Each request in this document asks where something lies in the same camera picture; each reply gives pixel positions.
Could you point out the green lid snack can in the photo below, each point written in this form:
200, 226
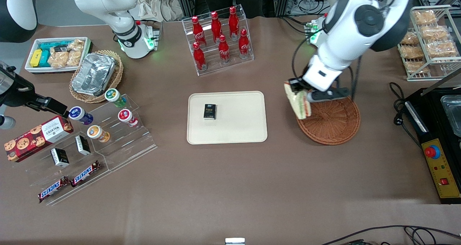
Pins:
114, 96

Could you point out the small black white box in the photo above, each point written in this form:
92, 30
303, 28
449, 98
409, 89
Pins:
83, 145
59, 157

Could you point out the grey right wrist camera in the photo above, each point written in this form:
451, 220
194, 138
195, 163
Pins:
6, 122

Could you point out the clear acrylic bottle rack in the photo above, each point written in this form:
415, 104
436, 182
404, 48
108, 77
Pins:
248, 63

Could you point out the red Walkers cookie box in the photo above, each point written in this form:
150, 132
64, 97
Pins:
36, 138

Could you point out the white rectangular bin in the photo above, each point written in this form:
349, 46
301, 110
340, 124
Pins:
30, 43

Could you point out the teal snack pack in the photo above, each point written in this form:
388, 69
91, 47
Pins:
45, 59
52, 45

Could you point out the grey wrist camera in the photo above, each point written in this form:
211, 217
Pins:
331, 95
6, 122

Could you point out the beige plastic tray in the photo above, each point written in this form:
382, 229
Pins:
237, 126

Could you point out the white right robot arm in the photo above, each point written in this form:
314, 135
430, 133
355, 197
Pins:
108, 0

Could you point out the red cola bottle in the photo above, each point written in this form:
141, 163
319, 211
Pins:
216, 27
244, 45
224, 50
234, 23
199, 57
198, 30

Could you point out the clear bag of crackers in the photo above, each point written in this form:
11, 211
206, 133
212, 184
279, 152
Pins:
442, 49
425, 16
435, 32
410, 38
57, 59
417, 67
75, 57
76, 45
412, 52

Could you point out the red lid snack can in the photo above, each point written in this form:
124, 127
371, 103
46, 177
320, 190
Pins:
126, 117

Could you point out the Snickers chocolate bar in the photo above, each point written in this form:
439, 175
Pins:
54, 189
85, 173

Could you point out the beige crumpled paper bag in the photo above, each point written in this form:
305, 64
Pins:
158, 5

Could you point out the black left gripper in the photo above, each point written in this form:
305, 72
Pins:
296, 83

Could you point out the orange snack can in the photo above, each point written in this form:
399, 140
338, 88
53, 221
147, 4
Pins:
97, 133

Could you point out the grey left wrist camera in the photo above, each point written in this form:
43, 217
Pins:
331, 95

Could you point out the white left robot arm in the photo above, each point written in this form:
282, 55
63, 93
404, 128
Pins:
360, 25

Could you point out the black control machine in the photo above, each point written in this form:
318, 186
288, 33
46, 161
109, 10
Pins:
432, 129

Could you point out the small black card box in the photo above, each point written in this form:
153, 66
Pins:
209, 111

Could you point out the clear acrylic stepped shelf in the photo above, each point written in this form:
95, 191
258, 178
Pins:
129, 147

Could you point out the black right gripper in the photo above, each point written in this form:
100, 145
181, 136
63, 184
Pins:
18, 93

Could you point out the light oval wicker basket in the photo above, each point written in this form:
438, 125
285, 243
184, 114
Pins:
117, 75

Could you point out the brown round wicker basket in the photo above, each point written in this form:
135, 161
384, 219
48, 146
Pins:
335, 124

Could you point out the blue lid snack can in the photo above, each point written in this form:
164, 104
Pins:
80, 115

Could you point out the triangular sandwich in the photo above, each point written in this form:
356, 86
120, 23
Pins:
299, 102

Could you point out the metal pan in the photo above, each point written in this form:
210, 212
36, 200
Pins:
453, 113

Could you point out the yellow snack pack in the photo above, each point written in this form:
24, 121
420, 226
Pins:
36, 57

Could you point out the aluminium foil container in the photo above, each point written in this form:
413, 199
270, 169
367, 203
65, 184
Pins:
93, 74

